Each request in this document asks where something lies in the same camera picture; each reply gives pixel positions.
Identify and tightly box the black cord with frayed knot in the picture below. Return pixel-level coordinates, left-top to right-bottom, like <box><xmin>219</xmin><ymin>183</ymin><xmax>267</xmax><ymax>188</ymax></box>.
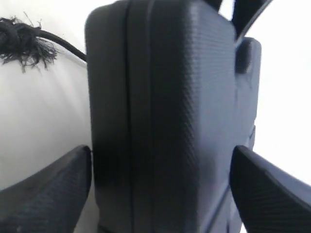
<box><xmin>0</xmin><ymin>12</ymin><xmax>88</xmax><ymax>75</ymax></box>

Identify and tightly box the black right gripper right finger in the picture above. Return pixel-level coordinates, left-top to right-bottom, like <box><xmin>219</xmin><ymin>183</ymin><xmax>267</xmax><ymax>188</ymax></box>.
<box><xmin>229</xmin><ymin>146</ymin><xmax>311</xmax><ymax>233</ymax></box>

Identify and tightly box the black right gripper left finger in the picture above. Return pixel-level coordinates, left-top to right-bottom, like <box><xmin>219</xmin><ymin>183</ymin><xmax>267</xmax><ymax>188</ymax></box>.
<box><xmin>0</xmin><ymin>145</ymin><xmax>92</xmax><ymax>233</ymax></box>

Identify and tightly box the black plastic carrying case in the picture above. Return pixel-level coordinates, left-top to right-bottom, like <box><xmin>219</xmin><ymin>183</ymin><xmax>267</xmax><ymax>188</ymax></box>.
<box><xmin>85</xmin><ymin>0</ymin><xmax>260</xmax><ymax>233</ymax></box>

